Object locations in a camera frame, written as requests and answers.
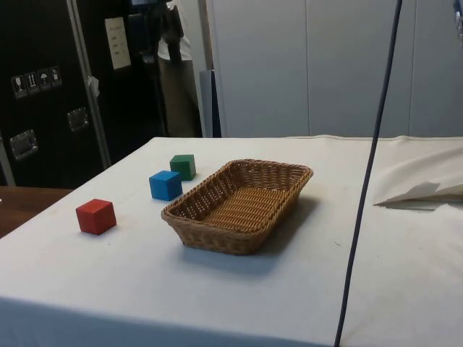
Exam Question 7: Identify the blue cube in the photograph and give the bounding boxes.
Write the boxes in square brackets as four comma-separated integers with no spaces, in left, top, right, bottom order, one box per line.
[148,170,182,202]

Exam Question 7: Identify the wicker basket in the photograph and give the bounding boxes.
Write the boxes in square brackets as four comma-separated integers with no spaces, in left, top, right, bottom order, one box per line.
[161,159,315,256]

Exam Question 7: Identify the green cube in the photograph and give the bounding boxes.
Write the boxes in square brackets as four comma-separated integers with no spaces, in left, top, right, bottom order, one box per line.
[169,154,197,181]

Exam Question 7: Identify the red cube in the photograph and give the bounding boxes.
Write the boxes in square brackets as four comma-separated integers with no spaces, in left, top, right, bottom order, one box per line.
[75,198,118,236]

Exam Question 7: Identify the pale lockers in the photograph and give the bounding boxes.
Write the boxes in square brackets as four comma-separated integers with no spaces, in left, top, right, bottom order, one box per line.
[205,0,463,140]

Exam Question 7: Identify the black cabinet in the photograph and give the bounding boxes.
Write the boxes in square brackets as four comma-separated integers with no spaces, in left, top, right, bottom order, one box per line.
[0,0,204,189]

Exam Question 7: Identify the black cable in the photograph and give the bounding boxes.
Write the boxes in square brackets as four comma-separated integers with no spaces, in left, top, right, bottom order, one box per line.
[333,0,404,347]

